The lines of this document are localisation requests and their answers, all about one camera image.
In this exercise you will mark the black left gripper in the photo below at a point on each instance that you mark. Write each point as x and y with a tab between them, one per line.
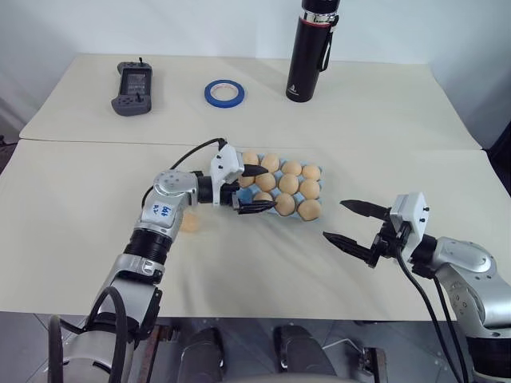
228	193

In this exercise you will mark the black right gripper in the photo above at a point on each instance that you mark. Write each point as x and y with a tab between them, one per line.
385	241

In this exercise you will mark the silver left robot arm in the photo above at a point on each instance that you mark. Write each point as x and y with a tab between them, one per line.
159	215

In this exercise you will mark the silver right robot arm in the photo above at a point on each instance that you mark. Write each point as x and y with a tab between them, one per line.
471	259

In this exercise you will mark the blue egg carton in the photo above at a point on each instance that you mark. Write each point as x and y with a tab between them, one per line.
247	196

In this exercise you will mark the tan egg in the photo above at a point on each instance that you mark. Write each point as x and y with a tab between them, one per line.
270	161
285	204
262	197
250	157
190	223
288	184
291	167
310	210
311	172
309	189
265	182
246	182

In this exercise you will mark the blue tape roll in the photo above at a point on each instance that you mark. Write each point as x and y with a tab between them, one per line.
211	99

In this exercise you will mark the black thermos bottle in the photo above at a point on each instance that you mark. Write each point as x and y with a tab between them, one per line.
305	60

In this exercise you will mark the dark rounded shape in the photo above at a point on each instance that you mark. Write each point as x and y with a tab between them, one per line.
201	355
299	355

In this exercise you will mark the grey handheld remote controller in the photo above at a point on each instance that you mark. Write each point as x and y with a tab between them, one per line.
131	85

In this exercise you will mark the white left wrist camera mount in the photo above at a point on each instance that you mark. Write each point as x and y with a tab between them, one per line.
225	160

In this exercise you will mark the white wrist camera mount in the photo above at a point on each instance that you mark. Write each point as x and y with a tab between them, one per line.
225	160
413	215

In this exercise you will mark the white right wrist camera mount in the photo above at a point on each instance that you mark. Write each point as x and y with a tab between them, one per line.
413	215

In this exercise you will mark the rusty metal table bracket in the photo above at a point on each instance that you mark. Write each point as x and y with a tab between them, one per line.
164	337
373	365

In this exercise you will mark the dark object at wall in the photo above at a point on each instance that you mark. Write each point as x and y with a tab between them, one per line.
501	149

